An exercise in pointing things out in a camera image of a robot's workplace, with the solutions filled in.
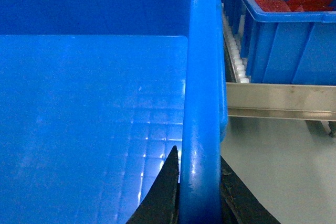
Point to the blue bin with red parts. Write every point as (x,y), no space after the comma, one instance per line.
(283,47)

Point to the stainless steel shelf rail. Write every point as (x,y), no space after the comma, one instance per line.
(281,101)

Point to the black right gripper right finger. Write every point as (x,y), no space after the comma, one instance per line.
(238,203)

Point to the large blue plastic crate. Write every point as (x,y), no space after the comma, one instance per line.
(94,95)

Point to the white roller track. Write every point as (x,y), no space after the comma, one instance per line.
(236,62)

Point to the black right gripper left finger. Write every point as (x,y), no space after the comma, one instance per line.
(160,205)

